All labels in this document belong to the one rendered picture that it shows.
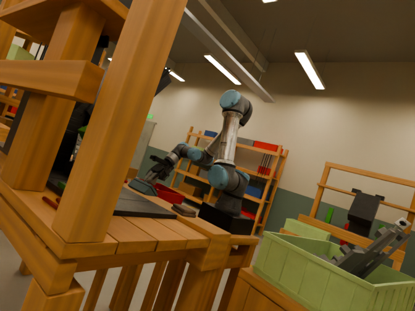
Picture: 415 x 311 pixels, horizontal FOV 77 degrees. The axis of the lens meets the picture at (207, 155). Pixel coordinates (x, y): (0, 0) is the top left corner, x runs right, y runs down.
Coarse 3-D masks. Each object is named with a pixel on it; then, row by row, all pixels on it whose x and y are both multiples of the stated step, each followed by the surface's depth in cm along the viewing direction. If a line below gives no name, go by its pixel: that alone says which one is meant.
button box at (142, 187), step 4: (132, 180) 143; (136, 180) 142; (140, 180) 141; (128, 184) 141; (132, 184) 140; (136, 184) 139; (140, 184) 138; (144, 184) 137; (148, 184) 136; (136, 188) 136; (140, 188) 136; (144, 188) 135; (148, 188) 134; (152, 188) 136; (140, 192) 135; (144, 192) 133; (148, 192) 134; (152, 192) 136; (156, 192) 139; (156, 196) 139
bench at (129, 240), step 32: (0, 160) 111; (0, 192) 83; (32, 192) 83; (0, 224) 78; (32, 224) 66; (128, 224) 83; (160, 224) 96; (32, 256) 63; (64, 256) 56; (96, 256) 62; (128, 256) 81; (160, 256) 92; (32, 288) 59; (64, 288) 58; (192, 288) 104
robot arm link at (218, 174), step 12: (228, 96) 139; (240, 96) 139; (228, 108) 138; (240, 108) 139; (228, 120) 138; (228, 132) 137; (228, 144) 136; (228, 156) 134; (216, 168) 132; (228, 168) 132; (216, 180) 131; (228, 180) 131
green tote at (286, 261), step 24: (264, 240) 106; (288, 240) 118; (312, 240) 132; (264, 264) 103; (288, 264) 96; (312, 264) 90; (288, 288) 93; (312, 288) 88; (336, 288) 83; (360, 288) 78; (384, 288) 81; (408, 288) 102
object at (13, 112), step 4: (0, 88) 744; (4, 88) 754; (4, 92) 750; (16, 92) 777; (8, 108) 800; (12, 108) 779; (16, 108) 786; (8, 112) 770; (12, 112) 782; (12, 116) 776
